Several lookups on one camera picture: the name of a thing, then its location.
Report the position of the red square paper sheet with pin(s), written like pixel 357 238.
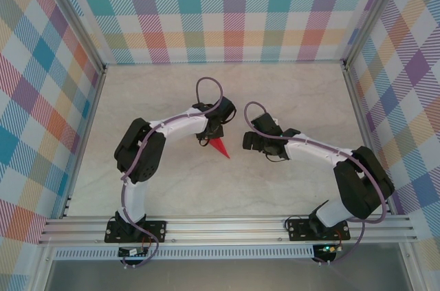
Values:
pixel 220 146

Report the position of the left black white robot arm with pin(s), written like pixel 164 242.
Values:
pixel 144 153

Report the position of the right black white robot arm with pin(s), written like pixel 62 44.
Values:
pixel 361 181

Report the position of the grey metal sheet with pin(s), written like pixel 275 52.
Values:
pixel 223 275

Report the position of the long aluminium mounting rail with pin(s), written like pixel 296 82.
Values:
pixel 223 230

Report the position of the aluminium table edge rail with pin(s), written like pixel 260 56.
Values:
pixel 87 126
pixel 364 126

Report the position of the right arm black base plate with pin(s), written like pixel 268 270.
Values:
pixel 300 230

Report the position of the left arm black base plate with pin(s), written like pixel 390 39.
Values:
pixel 156 230

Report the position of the aluminium frame post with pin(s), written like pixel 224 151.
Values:
pixel 376 12
pixel 74 19

